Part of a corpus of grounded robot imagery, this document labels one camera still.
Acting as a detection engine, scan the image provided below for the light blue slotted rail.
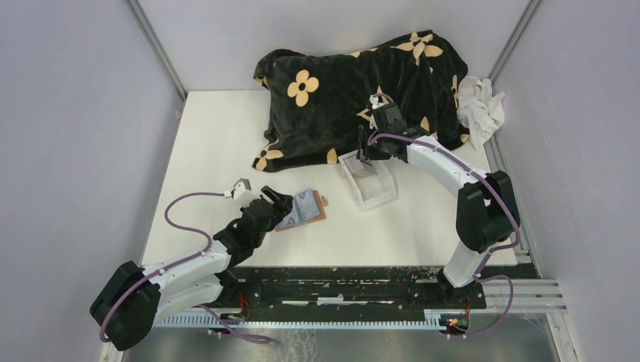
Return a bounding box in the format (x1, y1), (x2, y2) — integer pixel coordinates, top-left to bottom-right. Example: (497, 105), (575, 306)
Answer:
(156, 311), (445, 332)

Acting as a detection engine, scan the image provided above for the white crumpled cloth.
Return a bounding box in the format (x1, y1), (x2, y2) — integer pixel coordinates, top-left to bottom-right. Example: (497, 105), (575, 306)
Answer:
(457, 75), (506, 150)

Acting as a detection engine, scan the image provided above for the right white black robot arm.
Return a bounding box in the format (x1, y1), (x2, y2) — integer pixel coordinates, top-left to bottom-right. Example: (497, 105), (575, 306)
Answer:
(356, 94), (521, 308)

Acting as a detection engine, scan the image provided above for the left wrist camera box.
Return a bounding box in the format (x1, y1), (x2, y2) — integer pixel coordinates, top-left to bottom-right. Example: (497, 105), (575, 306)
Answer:
(223, 178), (259, 204)

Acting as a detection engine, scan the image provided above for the black floral plush blanket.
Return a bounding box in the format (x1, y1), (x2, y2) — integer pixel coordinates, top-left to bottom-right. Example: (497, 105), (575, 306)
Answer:
(253, 30), (469, 173)

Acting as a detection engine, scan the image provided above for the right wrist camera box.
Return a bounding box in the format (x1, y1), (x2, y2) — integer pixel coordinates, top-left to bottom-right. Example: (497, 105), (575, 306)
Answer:
(369, 93), (396, 117)

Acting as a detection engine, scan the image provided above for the white plastic card tray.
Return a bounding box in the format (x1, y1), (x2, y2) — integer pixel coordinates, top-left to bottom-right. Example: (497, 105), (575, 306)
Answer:
(338, 151), (398, 211)

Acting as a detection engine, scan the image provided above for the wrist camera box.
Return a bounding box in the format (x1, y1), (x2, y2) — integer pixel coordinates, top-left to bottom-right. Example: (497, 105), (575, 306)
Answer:
(223, 178), (259, 204)
(369, 93), (396, 117)

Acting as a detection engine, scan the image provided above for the silver VIP credit card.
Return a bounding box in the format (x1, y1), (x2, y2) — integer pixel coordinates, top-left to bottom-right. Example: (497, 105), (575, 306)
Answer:
(294, 189), (320, 222)

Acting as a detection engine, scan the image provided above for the stack of credit cards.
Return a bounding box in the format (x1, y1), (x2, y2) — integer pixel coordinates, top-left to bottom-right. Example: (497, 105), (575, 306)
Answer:
(351, 161), (376, 178)

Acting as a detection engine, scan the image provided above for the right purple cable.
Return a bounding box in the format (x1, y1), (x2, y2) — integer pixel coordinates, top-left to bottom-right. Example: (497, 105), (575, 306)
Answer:
(367, 93), (522, 337)

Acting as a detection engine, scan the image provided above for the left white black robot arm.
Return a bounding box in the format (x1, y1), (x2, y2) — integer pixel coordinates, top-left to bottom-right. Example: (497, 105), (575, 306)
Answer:
(90, 179), (295, 351)

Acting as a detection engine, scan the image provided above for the tan leather card holder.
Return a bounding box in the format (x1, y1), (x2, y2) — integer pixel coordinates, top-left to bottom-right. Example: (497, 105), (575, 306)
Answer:
(275, 189), (327, 232)

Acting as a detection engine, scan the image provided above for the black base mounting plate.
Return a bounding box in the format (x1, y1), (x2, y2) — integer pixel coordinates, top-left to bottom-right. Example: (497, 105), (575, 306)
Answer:
(208, 266), (487, 322)

